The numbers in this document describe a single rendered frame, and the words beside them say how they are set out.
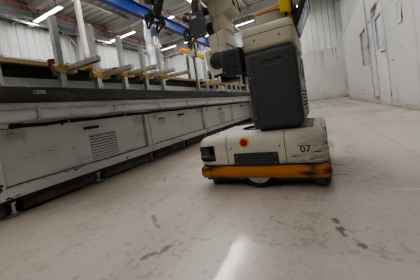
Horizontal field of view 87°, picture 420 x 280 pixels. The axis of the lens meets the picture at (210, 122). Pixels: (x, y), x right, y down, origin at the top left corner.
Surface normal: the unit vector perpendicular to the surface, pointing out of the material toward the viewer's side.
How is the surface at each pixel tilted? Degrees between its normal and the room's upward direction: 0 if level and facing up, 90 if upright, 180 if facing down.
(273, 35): 90
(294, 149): 90
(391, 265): 0
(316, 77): 90
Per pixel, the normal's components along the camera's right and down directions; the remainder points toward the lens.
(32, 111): 0.89, -0.11
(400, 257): -0.15, -0.99
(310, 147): -0.44, 0.11
